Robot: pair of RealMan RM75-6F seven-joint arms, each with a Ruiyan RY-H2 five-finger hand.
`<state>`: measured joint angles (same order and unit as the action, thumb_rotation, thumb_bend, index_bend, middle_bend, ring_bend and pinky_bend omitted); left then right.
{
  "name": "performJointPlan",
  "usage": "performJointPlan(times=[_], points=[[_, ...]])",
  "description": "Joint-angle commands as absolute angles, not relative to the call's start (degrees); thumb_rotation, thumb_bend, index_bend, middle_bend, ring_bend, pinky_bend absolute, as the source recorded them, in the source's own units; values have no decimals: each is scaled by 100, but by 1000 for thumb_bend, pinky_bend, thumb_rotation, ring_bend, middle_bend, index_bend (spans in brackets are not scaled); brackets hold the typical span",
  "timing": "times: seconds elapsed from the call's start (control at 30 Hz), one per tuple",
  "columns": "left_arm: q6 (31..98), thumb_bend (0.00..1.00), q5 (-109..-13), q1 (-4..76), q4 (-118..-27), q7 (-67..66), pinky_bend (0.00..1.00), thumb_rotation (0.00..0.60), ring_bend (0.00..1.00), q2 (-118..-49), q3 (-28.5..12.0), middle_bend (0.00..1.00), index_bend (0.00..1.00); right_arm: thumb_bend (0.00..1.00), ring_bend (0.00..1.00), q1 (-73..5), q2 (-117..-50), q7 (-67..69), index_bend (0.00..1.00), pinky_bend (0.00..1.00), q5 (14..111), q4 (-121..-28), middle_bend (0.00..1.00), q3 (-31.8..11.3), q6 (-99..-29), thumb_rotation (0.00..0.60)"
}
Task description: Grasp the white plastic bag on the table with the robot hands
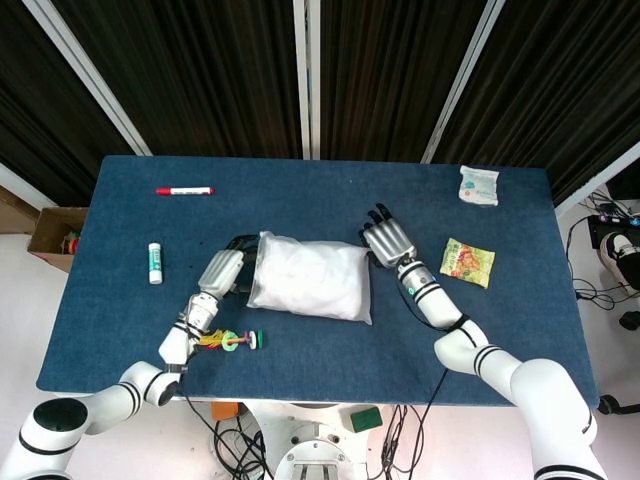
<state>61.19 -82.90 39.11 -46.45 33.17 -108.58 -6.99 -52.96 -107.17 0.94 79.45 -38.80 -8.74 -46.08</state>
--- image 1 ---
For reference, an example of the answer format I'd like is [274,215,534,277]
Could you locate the white green lip balm tube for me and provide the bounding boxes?
[147,242,165,285]

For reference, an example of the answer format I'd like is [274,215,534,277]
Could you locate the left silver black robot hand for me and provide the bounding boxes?
[198,233,261,301]

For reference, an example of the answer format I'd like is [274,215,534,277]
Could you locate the green block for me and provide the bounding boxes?
[349,405,384,434]

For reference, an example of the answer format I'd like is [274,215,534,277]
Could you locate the white metal frame post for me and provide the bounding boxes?
[421,0,506,165]
[22,0,152,157]
[293,0,322,161]

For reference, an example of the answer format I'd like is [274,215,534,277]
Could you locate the yellow feather shuttlecock toy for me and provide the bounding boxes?
[197,327,267,355]

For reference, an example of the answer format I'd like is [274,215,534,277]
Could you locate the orange block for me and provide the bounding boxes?
[210,401,241,421]

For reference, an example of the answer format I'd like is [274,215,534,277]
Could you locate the black white sneaker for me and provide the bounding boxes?
[595,231,640,296]

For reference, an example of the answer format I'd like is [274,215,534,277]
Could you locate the white tissue pack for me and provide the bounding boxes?
[458,165,501,207]

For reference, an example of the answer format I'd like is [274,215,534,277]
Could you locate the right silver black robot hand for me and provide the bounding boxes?
[358,202,418,269]

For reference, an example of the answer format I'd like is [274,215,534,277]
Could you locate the black cable bundle under table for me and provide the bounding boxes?
[177,369,451,480]

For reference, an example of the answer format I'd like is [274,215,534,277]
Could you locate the green snack packet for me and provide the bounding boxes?
[438,237,497,290]

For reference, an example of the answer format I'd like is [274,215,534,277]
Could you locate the clear plastic zip bag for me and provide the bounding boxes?
[245,230,375,326]

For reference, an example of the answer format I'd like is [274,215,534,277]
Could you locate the blue felt table cover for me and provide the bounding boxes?
[35,154,600,407]

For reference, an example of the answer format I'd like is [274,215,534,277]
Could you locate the brown cardboard box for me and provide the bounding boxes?
[27,207,90,274]

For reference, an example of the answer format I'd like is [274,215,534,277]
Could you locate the black cables beside table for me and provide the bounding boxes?
[567,189,640,331]

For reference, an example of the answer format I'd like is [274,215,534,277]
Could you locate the black pleated curtain panel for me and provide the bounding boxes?
[52,0,302,160]
[319,0,487,162]
[433,0,640,206]
[0,0,136,207]

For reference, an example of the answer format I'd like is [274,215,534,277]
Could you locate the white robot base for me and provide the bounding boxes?
[244,399,391,480]

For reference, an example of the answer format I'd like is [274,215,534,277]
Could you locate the black caster wheel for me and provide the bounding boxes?
[598,393,640,417]

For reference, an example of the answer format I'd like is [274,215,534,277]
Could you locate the red white marker pen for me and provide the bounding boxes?
[155,185,216,197]

